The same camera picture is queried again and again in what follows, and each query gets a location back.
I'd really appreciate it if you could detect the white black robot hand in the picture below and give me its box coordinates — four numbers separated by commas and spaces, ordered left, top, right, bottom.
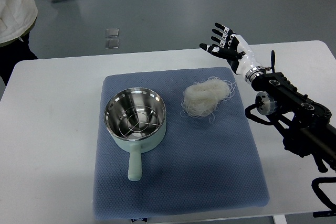
200, 23, 266, 83

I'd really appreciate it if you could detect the white vermicelli bundle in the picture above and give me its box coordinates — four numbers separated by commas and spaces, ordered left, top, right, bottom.
180, 76, 237, 123

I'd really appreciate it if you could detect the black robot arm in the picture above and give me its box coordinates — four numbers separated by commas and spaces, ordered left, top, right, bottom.
245, 52, 335, 173

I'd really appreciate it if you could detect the mint green steel pot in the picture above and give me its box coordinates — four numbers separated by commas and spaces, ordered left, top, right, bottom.
103, 88, 166, 182

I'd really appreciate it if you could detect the blue grey cushion mat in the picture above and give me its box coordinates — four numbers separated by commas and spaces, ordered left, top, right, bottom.
93, 67, 269, 220

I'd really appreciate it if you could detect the lower floor metal plate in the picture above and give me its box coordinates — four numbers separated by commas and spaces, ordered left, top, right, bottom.
105, 39, 120, 49

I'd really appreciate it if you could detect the floor metal plate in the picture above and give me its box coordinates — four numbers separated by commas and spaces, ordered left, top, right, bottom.
105, 28, 119, 38
105, 39, 120, 49

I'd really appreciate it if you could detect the upper floor metal plate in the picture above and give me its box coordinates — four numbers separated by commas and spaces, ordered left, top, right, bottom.
105, 28, 119, 38

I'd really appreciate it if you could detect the person in white jacket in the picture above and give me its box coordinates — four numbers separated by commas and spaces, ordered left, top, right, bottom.
1, 0, 38, 84

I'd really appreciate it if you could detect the wire steaming rack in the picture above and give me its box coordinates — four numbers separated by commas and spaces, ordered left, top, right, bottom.
117, 112, 160, 140

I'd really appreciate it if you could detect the black cable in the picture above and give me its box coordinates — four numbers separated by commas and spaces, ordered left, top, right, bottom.
311, 177, 336, 212

